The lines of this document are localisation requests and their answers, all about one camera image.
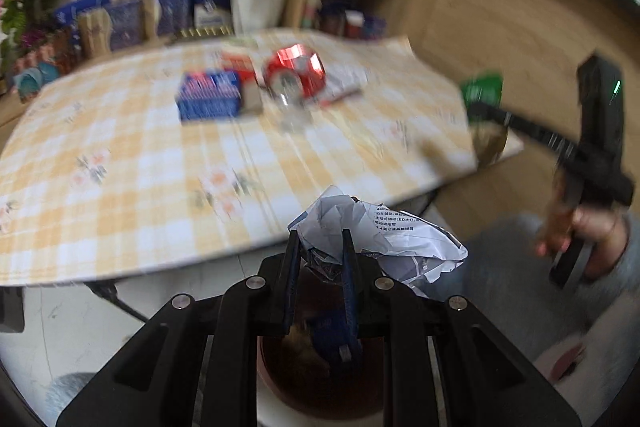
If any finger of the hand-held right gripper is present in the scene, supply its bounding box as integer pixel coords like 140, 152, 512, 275
467, 102, 568, 160

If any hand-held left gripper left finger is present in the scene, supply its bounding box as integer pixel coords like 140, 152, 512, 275
56, 229, 301, 427

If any red cup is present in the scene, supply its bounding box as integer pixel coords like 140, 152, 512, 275
345, 12, 367, 39

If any white printed paper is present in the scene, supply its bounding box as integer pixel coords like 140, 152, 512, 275
287, 185, 469, 299

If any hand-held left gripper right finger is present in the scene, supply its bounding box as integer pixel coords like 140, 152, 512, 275
341, 227, 583, 427

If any white plastic wrapper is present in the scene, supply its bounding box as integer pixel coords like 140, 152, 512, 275
320, 64, 371, 106

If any clear plastic cup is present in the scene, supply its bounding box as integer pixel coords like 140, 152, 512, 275
270, 89, 314, 134

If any crushed red can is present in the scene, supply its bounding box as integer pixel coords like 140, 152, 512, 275
262, 45, 327, 100

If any orange and white box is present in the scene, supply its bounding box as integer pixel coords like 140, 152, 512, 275
220, 50, 264, 114

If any blue printed box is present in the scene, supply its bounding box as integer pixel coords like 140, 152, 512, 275
175, 69, 244, 122

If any row of blue gift boxes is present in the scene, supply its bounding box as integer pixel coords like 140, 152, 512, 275
52, 0, 235, 54

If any yellow checked tablecloth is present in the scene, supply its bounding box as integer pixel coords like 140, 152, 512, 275
0, 29, 481, 289

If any person's grey fleece clothing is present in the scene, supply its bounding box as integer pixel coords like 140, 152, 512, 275
430, 213, 640, 413

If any brown round plastic bin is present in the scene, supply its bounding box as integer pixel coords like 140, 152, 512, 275
257, 257, 386, 419

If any grey fluffy rug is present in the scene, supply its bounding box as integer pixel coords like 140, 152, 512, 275
46, 372, 102, 425

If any white blue carton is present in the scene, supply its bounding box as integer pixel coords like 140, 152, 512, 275
192, 2, 234, 30

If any person's right forearm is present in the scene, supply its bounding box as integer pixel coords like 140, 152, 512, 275
582, 211, 640, 343

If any green snack packet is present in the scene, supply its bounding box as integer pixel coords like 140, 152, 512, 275
460, 72, 512, 164

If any dark object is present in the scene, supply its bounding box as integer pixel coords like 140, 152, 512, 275
0, 288, 26, 334

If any person's right hand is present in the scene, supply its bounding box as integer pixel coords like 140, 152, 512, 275
535, 199, 630, 283

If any teal round tin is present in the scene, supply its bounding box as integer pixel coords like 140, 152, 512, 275
14, 61, 59, 102

